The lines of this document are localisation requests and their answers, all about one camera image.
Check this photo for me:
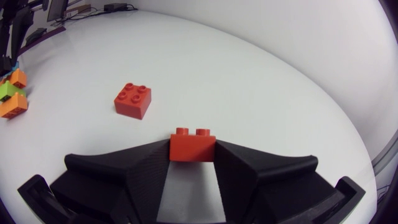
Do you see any red toy brick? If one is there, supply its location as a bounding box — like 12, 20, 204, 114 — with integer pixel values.
113, 82, 152, 121
169, 127, 217, 163

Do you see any dark screen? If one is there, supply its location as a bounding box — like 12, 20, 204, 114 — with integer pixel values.
46, 0, 70, 23

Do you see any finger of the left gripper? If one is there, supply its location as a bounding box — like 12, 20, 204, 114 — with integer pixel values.
10, 8, 35, 63
0, 15, 14, 78

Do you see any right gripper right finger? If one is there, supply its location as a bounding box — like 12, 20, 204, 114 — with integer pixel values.
213, 139, 338, 224

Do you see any dark mat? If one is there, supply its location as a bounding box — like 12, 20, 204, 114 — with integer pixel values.
17, 26, 67, 57

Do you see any orange toy brick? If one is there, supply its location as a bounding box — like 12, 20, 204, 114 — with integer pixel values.
0, 91, 29, 120
8, 68, 28, 89

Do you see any black power brick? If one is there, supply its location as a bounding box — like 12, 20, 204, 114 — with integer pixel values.
103, 2, 129, 13

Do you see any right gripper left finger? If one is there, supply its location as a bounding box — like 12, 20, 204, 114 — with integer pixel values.
49, 138, 171, 224

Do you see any green toy brick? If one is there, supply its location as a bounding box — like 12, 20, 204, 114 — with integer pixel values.
0, 80, 27, 103

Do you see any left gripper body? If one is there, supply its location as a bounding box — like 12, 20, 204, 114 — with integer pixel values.
0, 0, 50, 19

